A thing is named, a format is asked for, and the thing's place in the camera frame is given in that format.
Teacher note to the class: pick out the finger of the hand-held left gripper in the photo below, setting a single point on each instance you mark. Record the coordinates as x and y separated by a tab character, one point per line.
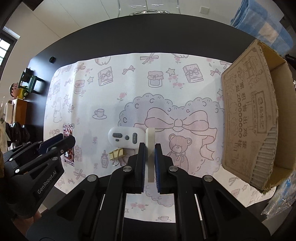
52	141
67	144

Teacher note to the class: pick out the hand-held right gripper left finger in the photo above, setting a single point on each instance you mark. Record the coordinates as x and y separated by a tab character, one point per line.
142	166

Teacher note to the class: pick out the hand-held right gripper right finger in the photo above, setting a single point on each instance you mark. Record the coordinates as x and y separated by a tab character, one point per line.
158	166

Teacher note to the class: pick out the red candy packet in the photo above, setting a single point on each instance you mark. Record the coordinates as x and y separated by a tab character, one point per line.
69	157

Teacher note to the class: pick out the white eraser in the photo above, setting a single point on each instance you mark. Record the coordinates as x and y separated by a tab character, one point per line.
149	139

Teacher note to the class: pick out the brown cardboard box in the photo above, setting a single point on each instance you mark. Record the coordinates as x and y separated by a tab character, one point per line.
249	111

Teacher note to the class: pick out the black desktop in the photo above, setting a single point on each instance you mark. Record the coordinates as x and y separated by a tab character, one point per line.
115	39

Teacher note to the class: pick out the person's left hand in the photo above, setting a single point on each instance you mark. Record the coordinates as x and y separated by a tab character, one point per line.
23	209

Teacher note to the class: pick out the gold binder clip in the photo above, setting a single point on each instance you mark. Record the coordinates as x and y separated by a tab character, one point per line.
118	153

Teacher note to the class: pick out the white remote control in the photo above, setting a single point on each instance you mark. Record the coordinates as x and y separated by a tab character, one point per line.
124	138

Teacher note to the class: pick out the black ribbed vase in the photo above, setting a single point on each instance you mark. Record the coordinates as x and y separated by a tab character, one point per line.
17	134

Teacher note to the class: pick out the brown wooden box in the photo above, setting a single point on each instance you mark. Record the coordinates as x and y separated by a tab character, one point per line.
19	111

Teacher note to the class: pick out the cream rose bouquet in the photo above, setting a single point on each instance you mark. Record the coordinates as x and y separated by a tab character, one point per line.
3	129

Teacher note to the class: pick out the green miniature chair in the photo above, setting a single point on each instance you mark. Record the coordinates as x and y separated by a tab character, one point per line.
32	84

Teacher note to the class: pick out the cartoon figure toy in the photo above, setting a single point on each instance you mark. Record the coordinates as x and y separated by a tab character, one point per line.
13	90

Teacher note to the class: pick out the white printed table mat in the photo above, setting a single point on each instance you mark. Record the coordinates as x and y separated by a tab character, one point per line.
115	97

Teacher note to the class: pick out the black framed window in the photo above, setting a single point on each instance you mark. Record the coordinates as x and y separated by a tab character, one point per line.
4	48

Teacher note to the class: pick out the clear plastic bag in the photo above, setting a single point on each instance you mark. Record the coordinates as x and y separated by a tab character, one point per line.
282	199

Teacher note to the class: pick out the clear acrylic chair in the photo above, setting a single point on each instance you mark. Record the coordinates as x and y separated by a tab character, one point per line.
148	11

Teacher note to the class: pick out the blue checked blanket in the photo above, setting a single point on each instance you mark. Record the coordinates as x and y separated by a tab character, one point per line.
259	20

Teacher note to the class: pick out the white wall socket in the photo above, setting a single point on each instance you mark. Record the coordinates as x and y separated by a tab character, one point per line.
204	10

